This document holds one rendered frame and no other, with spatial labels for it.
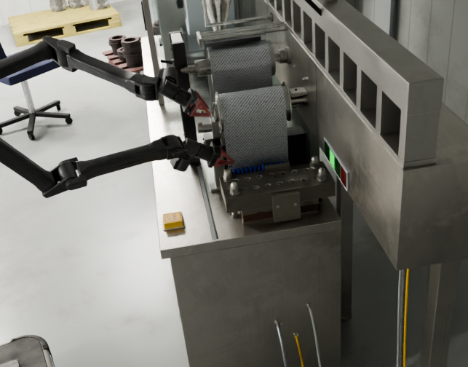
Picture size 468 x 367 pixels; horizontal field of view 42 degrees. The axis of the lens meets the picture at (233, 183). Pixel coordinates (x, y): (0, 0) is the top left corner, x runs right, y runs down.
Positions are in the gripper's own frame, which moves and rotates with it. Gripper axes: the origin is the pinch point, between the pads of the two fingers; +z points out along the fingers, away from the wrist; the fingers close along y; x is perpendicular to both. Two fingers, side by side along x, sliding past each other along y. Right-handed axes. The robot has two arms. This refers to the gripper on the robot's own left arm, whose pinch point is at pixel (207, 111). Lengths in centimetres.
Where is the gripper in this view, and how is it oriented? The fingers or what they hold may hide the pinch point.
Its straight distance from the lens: 228.3
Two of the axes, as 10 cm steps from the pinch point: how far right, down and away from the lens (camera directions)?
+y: 1.8, 5.0, -8.4
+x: 5.6, -7.6, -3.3
